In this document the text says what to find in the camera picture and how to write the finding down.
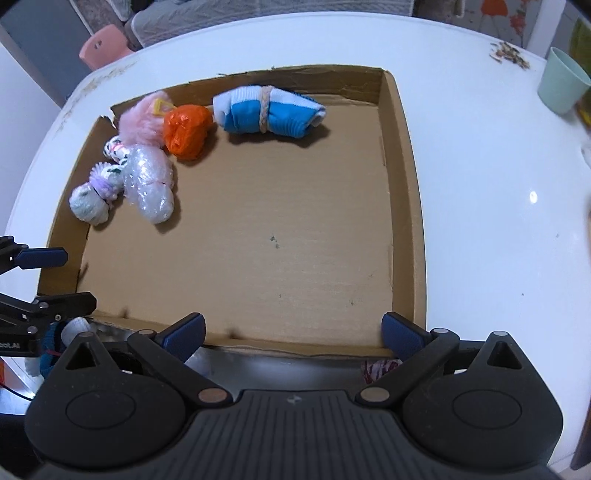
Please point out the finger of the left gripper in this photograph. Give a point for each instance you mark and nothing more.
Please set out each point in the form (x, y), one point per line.
(15, 255)
(17, 315)

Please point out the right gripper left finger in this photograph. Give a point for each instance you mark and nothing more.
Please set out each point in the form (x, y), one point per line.
(163, 355)

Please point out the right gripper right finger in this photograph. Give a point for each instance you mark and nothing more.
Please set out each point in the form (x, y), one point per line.
(421, 352)

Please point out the blue ribbed sock roll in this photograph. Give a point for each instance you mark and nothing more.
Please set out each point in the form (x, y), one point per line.
(54, 343)

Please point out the bubble wrap bundle purple band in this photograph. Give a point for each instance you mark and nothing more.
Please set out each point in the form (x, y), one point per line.
(92, 201)

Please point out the clear bubble wrap bundle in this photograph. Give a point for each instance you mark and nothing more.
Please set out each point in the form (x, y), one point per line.
(148, 183)

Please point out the pink white teal sock roll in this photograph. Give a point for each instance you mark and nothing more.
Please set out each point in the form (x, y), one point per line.
(374, 370)

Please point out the floral white sock roll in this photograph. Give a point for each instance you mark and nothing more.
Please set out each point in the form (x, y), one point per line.
(115, 150)

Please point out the brown cardboard tray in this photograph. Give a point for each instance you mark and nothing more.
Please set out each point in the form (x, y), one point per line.
(293, 247)

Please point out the pink fluffy pompom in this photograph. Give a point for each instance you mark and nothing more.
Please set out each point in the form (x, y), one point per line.
(143, 123)

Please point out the orange plastic ball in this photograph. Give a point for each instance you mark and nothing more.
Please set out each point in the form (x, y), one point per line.
(185, 130)

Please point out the pink chair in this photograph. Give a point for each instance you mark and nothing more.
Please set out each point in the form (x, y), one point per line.
(106, 46)

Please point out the blue white sock roll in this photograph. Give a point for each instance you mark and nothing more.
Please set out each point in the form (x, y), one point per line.
(263, 109)

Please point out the mint green cup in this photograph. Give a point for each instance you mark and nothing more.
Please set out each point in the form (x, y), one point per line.
(563, 83)

